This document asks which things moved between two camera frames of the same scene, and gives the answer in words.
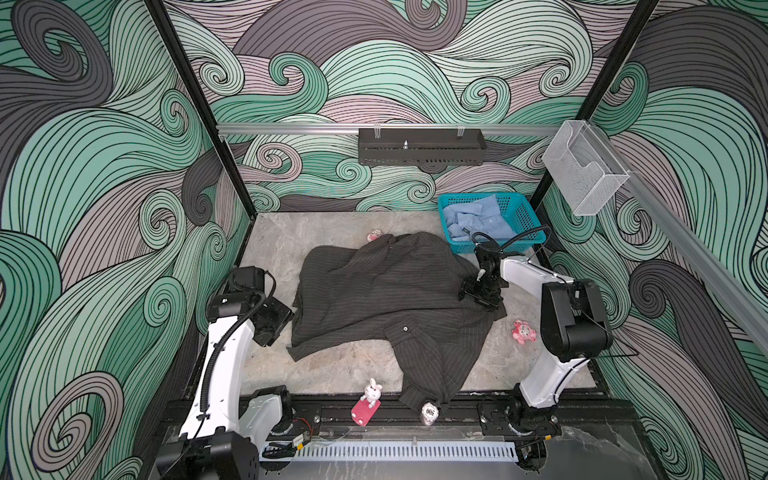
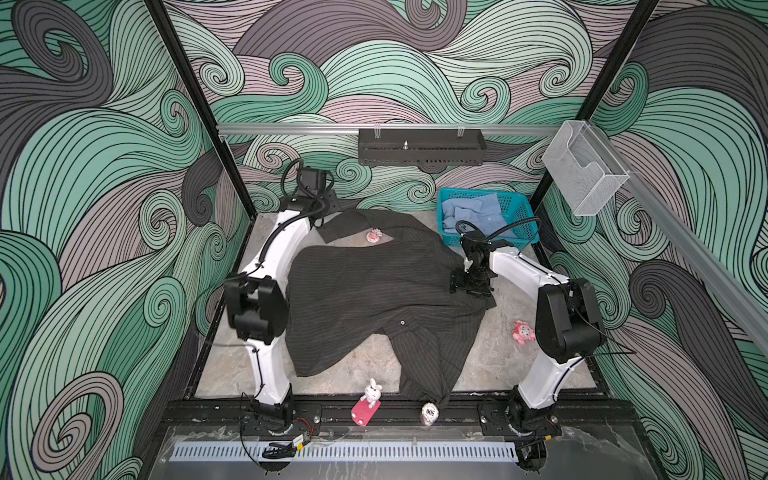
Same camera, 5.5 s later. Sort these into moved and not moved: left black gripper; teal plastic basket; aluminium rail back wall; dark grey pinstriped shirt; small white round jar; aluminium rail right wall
Moved: dark grey pinstriped shirt; left black gripper
Not moved: teal plastic basket; aluminium rail right wall; aluminium rail back wall; small white round jar
